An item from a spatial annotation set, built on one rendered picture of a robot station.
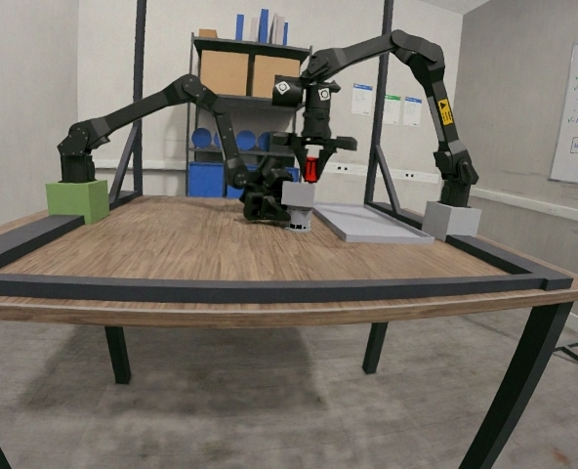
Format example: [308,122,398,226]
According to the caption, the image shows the red screwdriver handle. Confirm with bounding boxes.
[304,157,318,184]

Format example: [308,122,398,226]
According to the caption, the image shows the white shallow tray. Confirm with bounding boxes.
[311,201,434,244]

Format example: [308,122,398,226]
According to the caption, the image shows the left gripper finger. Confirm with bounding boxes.
[316,149,337,181]
[289,147,309,179]

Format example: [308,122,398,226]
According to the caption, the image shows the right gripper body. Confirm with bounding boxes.
[243,187,287,221]

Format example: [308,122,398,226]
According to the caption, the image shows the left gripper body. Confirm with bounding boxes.
[272,107,357,151]

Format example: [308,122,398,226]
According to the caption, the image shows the white bracket with holes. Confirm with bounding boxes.
[281,181,317,208]

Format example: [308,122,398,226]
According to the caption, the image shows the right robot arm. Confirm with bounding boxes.
[57,73,294,204]

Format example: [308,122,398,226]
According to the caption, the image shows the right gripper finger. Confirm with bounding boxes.
[259,195,291,221]

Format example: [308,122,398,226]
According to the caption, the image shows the grey cylinder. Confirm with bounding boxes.
[284,205,312,233]

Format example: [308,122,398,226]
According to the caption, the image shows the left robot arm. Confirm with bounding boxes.
[271,29,479,208]

